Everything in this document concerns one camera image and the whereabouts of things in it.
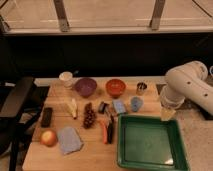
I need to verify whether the bunch of dark grapes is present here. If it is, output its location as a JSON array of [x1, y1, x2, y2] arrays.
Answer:
[[83, 103, 96, 129]]

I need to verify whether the black office chair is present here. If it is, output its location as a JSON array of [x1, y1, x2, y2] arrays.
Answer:
[[0, 77, 34, 171]]

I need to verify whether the blue sponge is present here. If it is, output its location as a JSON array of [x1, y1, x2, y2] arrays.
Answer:
[[112, 99, 126, 114]]

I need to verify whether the purple bowl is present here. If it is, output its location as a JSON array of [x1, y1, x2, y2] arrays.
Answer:
[[74, 77, 97, 98]]

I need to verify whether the white paper cup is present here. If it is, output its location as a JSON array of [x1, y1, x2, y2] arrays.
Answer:
[[59, 71, 73, 88]]

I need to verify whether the orange bowl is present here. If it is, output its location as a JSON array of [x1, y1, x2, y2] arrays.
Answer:
[[105, 79, 126, 98]]

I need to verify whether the black rectangular block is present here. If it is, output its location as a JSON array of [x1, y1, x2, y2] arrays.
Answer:
[[41, 107, 53, 128]]

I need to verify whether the peeled banana toy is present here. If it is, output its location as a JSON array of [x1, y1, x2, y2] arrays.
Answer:
[[66, 98, 77, 119]]

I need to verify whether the small black clip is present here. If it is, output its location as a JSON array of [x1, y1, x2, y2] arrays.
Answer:
[[98, 101, 109, 114]]

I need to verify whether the green plastic tray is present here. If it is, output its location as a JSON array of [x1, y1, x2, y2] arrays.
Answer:
[[117, 115, 190, 171]]

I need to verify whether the blue plastic cup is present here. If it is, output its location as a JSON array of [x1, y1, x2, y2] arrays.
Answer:
[[130, 97, 143, 112]]

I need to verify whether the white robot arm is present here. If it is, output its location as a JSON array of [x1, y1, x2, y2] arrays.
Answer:
[[160, 61, 213, 120]]

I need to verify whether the red yellow apple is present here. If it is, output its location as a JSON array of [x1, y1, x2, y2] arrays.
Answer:
[[40, 130, 57, 147]]

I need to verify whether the blue grey cloth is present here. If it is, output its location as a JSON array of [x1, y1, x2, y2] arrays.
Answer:
[[57, 127, 83, 155]]

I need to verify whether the small metal cup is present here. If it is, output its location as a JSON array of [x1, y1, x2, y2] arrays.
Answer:
[[136, 82, 147, 95]]

